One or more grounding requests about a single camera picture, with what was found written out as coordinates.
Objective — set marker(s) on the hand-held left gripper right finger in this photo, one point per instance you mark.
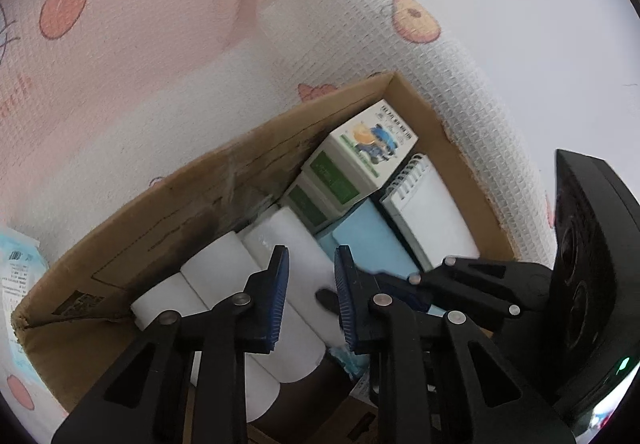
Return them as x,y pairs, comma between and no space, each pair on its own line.
345,304

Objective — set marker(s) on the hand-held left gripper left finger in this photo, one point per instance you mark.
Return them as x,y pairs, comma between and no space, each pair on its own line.
279,304

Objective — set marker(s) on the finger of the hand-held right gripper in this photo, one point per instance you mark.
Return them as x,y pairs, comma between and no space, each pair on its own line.
475,284
400,291

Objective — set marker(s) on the white paper roll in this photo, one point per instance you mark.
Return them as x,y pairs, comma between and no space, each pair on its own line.
220,259
165,299
305,244
260,389
295,349

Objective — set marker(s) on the brown cardboard box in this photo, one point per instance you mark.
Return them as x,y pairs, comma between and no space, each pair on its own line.
165,224

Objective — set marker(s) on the light blue flat pack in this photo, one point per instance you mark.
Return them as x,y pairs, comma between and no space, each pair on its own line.
365,234

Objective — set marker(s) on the patterned tissue packet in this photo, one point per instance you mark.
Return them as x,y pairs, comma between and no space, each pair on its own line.
357,374

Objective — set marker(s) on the white spiral notebook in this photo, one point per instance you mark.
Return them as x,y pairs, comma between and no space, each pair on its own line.
435,214

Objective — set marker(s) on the plain green label box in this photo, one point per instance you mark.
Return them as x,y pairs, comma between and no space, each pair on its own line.
310,201

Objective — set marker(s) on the cartoon print green label box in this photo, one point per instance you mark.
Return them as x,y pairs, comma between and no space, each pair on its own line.
360,149

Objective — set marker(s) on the pink printed blanket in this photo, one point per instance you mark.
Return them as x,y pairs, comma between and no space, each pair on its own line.
150,74

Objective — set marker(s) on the blue and white packet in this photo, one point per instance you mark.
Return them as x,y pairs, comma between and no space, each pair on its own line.
17,269

